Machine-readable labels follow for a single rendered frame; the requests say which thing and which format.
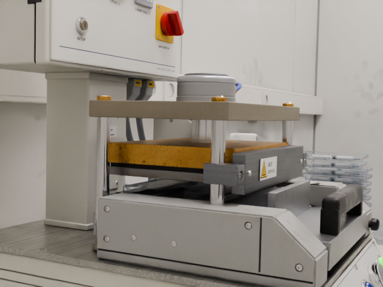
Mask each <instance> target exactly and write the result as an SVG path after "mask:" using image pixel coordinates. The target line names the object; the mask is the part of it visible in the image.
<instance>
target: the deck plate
mask: <svg viewBox="0 0 383 287"><path fill-rule="evenodd" d="M373 236H374V232H373V231H371V232H370V233H369V234H368V235H367V237H365V238H364V239H362V238H360V239H359V240H358V241H357V242H356V243H355V244H354V245H353V246H352V247H351V248H350V250H349V251H348V252H347V253H346V254H345V255H344V256H343V257H342V258H341V259H340V260H339V261H338V262H337V263H336V264H335V265H334V266H333V267H332V268H331V270H329V271H327V280H326V282H325V283H324V284H323V285H322V286H321V287H331V286H332V285H333V284H334V283H335V281H336V280H337V279H338V278H339V277H340V276H341V274H342V273H343V272H344V271H345V270H346V269H347V267H348V266H349V265H350V264H351V262H352V261H353V260H354V259H355V258H356V257H357V255H358V254H359V253H360V252H361V251H362V249H363V248H364V247H365V246H366V245H367V244H368V243H369V241H370V240H371V239H372V237H373ZM95 242H96V237H95V236H93V229H90V230H82V229H74V228H66V227H58V226H53V225H45V224H44V219H42V220H37V221H34V222H29V223H25V224H20V225H15V226H12V227H7V228H2V229H0V252H6V253H12V254H16V255H22V256H28V257H34V258H39V259H45V260H51V261H57V262H61V263H67V264H73V265H79V266H83V267H89V268H95V269H101V270H108V271H111V272H117V273H123V274H130V275H134V276H140V277H146V278H152V279H156V280H162V281H169V282H175V283H178V284H185V285H191V286H197V287H266V286H260V285H253V284H247V283H242V282H236V281H229V280H223V279H218V278H212V277H206V276H199V275H195V274H188V273H182V272H175V271H171V270H164V269H158V268H152V267H148V266H141V265H134V264H128V263H121V262H117V261H111V260H105V259H99V258H98V257H97V251H94V250H93V249H92V244H93V243H95Z"/></svg>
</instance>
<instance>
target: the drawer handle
mask: <svg viewBox="0 0 383 287"><path fill-rule="evenodd" d="M362 190H363V189H362V186H361V185H359V184H349V185H347V186H345V187H343V188H341V189H339V190H337V191H336V192H334V193H332V194H330V195H328V196H326V197H324V198H323V200H322V202H321V210H320V233H323V234H329V235H338V234H339V233H340V218H341V217H342V216H343V215H344V214H348V215H359V216H360V215H362V203H363V194H362Z"/></svg>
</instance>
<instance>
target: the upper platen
mask: <svg viewBox="0 0 383 287"><path fill-rule="evenodd" d="M282 146H289V143H288V142H267V141H242V140H226V152H225V163H233V153H239V152H244V151H252V150H260V149H269V148H273V147H282ZM210 157H211V120H192V133H191V138H171V139H160V140H141V141H122V142H110V163H111V166H110V174H112V175H125V176H132V177H146V178H159V179H172V180H180V181H193V182H203V164H204V163H209V162H210Z"/></svg>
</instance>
